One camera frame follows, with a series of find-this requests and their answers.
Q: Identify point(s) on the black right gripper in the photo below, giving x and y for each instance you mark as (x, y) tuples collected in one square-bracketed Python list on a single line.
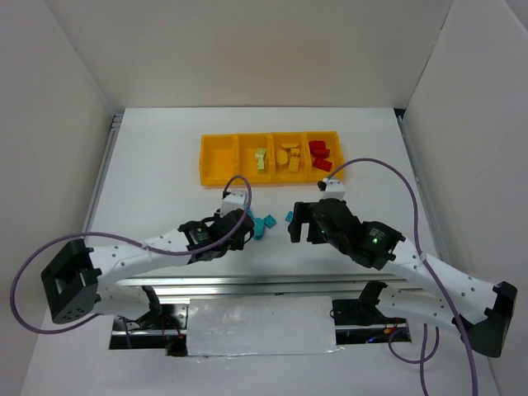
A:
[(309, 223)]

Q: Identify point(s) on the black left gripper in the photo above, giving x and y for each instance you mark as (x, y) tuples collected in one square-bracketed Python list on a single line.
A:
[(243, 227)]

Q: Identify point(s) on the teal square lego brick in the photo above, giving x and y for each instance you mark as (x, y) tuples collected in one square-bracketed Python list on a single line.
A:
[(289, 216), (269, 221)]

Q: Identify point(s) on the teal oval lego brick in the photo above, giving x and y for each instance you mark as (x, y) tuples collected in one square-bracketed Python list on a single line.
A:
[(258, 228)]

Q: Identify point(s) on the red curved lego brick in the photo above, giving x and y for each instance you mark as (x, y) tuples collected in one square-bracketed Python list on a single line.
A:
[(322, 164)]

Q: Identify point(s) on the yellow oval lego brick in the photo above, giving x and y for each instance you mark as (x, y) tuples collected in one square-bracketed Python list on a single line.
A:
[(282, 157)]

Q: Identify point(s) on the red rectangular lego brick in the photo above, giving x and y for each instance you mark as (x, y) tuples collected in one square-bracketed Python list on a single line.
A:
[(322, 153)]

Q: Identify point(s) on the red oval lego brick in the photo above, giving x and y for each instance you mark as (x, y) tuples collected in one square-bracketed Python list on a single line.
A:
[(317, 146)]

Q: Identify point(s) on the light green rectangular lego brick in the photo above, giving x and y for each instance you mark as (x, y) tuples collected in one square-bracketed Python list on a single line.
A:
[(260, 154)]

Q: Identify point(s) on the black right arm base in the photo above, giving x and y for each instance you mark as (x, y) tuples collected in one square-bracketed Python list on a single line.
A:
[(358, 321)]

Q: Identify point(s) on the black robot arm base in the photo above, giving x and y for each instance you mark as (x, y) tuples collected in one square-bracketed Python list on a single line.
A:
[(162, 328)]

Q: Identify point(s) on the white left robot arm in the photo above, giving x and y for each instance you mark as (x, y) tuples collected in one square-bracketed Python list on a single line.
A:
[(82, 280)]

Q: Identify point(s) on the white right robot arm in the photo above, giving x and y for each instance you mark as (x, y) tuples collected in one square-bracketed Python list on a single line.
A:
[(481, 312)]

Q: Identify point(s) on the yellow four-compartment bin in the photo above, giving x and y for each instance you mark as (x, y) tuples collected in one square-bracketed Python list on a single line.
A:
[(225, 155)]

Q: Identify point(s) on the white foil covered panel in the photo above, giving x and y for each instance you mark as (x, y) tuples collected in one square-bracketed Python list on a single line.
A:
[(260, 326)]

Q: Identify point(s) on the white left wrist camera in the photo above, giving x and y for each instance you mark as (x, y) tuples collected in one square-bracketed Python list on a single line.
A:
[(233, 200)]

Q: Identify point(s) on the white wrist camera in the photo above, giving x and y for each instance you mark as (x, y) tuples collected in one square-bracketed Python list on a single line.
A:
[(233, 200), (331, 189)]

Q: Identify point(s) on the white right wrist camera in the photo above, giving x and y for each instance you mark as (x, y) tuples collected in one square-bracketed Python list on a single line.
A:
[(331, 189)]

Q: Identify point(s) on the aluminium table edge rail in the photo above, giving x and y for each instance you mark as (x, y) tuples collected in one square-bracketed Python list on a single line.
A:
[(169, 289)]

